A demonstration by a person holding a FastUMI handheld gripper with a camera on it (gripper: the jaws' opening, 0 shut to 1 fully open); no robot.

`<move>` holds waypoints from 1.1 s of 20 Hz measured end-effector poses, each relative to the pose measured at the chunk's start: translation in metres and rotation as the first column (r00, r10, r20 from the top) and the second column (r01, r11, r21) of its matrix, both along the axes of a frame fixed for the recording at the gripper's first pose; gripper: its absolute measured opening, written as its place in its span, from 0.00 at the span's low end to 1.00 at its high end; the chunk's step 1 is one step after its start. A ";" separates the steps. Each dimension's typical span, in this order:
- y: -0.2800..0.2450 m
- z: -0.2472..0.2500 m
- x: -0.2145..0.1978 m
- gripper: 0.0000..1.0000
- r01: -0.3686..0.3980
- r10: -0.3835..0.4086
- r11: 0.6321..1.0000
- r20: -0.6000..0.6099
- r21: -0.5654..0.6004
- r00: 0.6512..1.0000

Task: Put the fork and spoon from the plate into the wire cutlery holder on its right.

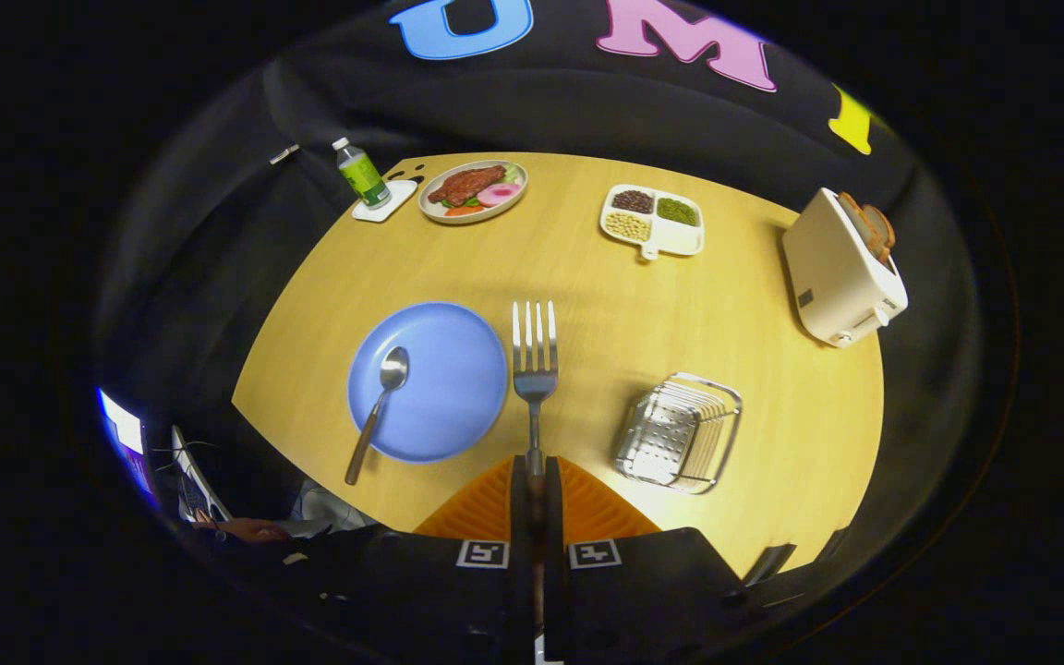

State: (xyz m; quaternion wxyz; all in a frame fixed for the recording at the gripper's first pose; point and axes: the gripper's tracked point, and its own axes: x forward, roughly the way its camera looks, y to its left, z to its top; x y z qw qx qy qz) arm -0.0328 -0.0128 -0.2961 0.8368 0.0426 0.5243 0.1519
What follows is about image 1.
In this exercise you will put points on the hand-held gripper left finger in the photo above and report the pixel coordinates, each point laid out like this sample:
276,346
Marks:
520,517

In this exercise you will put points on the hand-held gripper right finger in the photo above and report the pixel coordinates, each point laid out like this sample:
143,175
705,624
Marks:
553,517

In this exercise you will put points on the blue round plate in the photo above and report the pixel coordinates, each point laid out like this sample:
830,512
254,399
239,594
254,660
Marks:
449,388

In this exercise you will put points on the white divided dish of beans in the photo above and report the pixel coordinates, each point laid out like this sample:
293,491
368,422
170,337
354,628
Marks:
680,242

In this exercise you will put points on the plate of meat and vegetables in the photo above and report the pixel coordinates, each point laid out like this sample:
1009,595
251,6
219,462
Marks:
472,189

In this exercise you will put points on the white square coaster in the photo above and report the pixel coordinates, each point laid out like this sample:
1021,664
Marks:
401,199

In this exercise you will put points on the white toaster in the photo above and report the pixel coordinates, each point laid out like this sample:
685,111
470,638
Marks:
832,277

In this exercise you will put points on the green label plastic bottle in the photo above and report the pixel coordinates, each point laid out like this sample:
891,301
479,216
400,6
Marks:
364,177

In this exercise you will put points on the lit computer screen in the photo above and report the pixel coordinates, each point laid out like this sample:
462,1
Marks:
123,429

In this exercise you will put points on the white clothes peg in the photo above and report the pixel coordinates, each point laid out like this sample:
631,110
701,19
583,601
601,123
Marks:
284,153

